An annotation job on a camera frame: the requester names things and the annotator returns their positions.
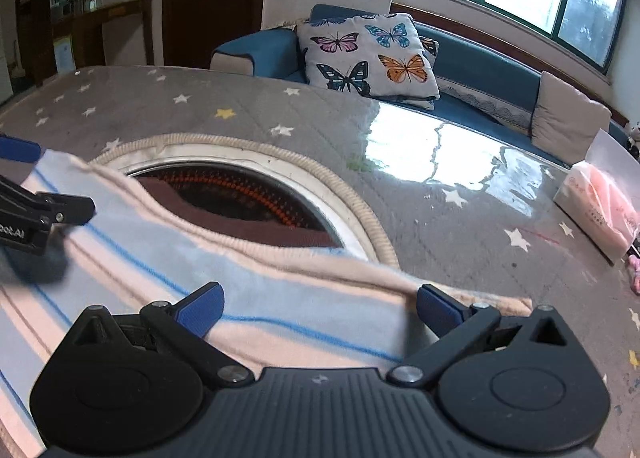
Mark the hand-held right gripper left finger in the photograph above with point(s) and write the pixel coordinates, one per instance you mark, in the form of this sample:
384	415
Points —
200	310

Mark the blue cream striped garment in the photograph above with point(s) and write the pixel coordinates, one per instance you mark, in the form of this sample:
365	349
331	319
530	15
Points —
150	263

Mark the blue sofa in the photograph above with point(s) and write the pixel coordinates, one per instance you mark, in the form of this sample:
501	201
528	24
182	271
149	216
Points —
465	62

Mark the grey lace sofa cover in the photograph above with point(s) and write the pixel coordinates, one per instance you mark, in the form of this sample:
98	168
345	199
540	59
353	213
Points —
485	102

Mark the dark wooden console desk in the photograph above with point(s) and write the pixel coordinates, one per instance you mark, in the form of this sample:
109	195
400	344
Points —
125	7

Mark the butterfly print cushion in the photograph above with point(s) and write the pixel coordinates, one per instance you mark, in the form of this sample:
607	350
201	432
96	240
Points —
360	57
430	46

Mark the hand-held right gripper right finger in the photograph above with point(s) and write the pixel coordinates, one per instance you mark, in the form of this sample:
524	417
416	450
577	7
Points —
440	308

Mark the brown wooden door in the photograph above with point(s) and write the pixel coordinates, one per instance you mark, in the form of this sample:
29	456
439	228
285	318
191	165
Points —
215	22

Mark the round built-in induction cooker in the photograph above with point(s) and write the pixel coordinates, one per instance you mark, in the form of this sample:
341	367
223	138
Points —
240	188

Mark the grey star-print tablecloth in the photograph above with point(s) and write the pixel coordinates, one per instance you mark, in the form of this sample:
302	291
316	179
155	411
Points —
450	238

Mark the dark wooden display cabinet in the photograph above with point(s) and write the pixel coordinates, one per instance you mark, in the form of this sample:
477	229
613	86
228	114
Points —
35	12

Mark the plain grey cushion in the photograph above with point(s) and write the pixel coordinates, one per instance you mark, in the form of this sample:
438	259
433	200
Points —
570	122

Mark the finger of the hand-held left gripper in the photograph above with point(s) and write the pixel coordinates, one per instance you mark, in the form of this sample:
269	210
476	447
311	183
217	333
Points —
75	210
17	149

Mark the small pink toy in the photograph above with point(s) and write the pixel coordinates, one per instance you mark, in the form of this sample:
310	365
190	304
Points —
635	275

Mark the green white cardboard box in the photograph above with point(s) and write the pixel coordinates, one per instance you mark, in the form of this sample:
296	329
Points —
64	55

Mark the pink tissue pack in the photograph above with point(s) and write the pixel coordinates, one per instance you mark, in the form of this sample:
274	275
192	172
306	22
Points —
600	198

